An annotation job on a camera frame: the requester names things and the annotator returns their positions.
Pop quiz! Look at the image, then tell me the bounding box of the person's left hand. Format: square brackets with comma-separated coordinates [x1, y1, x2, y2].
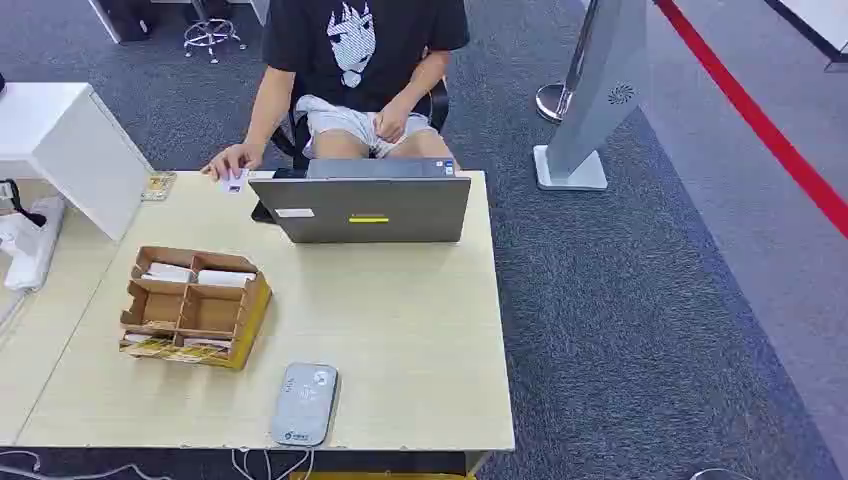
[372, 97, 414, 146]

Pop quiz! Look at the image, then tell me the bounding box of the person's right hand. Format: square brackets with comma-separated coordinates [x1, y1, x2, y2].
[200, 142, 267, 182]

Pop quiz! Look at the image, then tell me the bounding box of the black office chair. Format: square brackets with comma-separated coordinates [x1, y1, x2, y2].
[270, 78, 450, 170]

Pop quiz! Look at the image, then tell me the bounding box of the yellow printed card pack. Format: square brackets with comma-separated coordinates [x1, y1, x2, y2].
[140, 171, 178, 203]

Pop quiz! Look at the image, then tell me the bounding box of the person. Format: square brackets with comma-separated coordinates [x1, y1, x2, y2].
[200, 0, 472, 182]

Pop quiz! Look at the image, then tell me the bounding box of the grey laptop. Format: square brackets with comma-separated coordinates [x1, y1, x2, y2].
[248, 157, 472, 245]

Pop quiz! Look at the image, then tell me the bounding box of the white card stack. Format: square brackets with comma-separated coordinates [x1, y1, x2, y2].
[196, 268, 258, 289]
[140, 262, 195, 285]

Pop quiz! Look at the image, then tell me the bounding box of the chrome stool base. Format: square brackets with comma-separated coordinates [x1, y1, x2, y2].
[182, 0, 248, 66]

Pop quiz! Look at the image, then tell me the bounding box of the wooden card box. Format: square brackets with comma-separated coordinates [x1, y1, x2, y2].
[119, 245, 273, 371]

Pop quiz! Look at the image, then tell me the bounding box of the white cabinet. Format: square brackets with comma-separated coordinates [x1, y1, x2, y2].
[0, 82, 155, 242]

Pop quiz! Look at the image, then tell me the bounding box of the dark cabinet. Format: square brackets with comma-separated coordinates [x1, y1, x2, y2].
[87, 0, 158, 45]

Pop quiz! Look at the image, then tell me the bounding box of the grey kiosk stand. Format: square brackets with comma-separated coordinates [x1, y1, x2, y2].
[533, 0, 649, 193]

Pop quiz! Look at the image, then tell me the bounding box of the red barrier belt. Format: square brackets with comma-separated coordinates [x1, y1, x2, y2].
[654, 0, 848, 241]

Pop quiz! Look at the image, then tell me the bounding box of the white partition with dark base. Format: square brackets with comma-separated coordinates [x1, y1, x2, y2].
[765, 0, 848, 73]

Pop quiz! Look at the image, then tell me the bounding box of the chrome stanchion post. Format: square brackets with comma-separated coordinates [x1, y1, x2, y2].
[535, 0, 601, 125]

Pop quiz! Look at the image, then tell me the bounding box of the black cable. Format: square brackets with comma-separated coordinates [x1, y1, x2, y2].
[0, 178, 48, 229]

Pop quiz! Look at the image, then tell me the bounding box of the white cable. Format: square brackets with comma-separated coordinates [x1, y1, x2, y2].
[231, 447, 316, 480]
[0, 450, 174, 480]

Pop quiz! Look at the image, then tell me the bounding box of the chrome ring base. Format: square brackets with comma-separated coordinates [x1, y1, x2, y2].
[688, 467, 754, 480]

